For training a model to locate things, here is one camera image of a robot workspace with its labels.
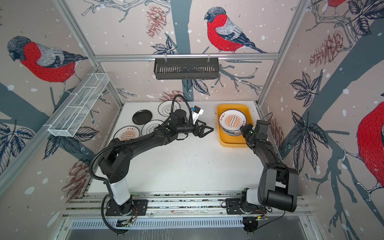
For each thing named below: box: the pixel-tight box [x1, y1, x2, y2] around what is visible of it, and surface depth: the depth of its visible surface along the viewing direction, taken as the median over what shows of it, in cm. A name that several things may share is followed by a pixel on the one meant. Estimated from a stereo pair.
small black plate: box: [132, 109, 152, 125], surface depth 115 cm
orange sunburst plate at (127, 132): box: [113, 125, 140, 141], surface depth 106 cm
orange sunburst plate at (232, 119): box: [218, 109, 248, 131], surface depth 97 cm
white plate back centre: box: [157, 100, 181, 117], surface depth 120 cm
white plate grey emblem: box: [141, 120, 164, 137], surface depth 109 cm
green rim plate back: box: [220, 128, 242, 137], surface depth 100 cm
